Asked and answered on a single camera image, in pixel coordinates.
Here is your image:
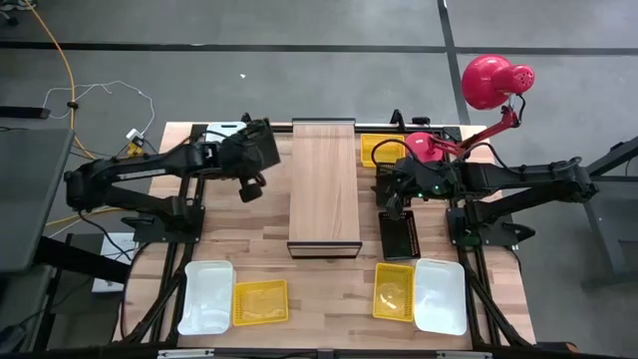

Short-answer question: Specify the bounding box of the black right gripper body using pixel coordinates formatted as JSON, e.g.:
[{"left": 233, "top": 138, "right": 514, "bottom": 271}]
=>
[{"left": 384, "top": 163, "right": 453, "bottom": 221}]

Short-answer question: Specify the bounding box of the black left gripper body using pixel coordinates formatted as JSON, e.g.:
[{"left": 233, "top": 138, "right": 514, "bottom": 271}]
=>
[{"left": 198, "top": 141, "right": 264, "bottom": 203}]

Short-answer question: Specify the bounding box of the white plastic basket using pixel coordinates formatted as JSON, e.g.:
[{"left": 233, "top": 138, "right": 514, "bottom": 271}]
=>
[
  {"left": 204, "top": 122, "right": 249, "bottom": 145},
  {"left": 412, "top": 257, "right": 469, "bottom": 337},
  {"left": 176, "top": 258, "right": 237, "bottom": 337}
]

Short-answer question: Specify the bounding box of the yellow plastic basket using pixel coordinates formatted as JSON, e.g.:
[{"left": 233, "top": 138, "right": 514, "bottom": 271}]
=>
[
  {"left": 372, "top": 261, "right": 416, "bottom": 323},
  {"left": 359, "top": 133, "right": 407, "bottom": 169},
  {"left": 231, "top": 278, "right": 290, "bottom": 328}
]

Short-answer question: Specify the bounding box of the red desk lamp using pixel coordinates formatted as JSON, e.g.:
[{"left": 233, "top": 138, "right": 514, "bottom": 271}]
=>
[{"left": 404, "top": 53, "right": 536, "bottom": 165}]

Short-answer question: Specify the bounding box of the white paper box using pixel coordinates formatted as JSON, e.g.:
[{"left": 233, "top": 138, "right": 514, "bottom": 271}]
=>
[{"left": 92, "top": 231, "right": 140, "bottom": 294}]

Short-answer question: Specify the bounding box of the grey desk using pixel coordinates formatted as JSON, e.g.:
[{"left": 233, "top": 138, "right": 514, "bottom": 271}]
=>
[{"left": 0, "top": 128, "right": 76, "bottom": 273}]

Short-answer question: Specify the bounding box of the grey metal stand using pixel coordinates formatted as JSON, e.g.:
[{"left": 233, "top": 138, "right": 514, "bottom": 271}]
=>
[{"left": 580, "top": 135, "right": 638, "bottom": 293}]

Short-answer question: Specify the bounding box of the black flat floor bar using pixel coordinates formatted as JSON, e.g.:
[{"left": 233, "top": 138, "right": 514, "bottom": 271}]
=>
[{"left": 0, "top": 105, "right": 51, "bottom": 120}]

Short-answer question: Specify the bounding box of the black metal rig frame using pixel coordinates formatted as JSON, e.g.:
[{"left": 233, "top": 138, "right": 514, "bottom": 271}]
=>
[{"left": 114, "top": 122, "right": 579, "bottom": 359}]

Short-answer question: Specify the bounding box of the white floor cable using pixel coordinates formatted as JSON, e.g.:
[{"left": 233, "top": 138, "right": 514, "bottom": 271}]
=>
[{"left": 42, "top": 80, "right": 157, "bottom": 139}]

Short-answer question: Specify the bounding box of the wooden shelf with black frame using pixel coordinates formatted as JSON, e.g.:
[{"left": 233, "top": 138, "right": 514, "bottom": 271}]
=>
[{"left": 286, "top": 117, "right": 364, "bottom": 260}]

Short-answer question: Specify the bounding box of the yellow floor cable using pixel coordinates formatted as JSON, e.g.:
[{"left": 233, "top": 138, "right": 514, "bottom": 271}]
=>
[{"left": 22, "top": 0, "right": 121, "bottom": 228}]

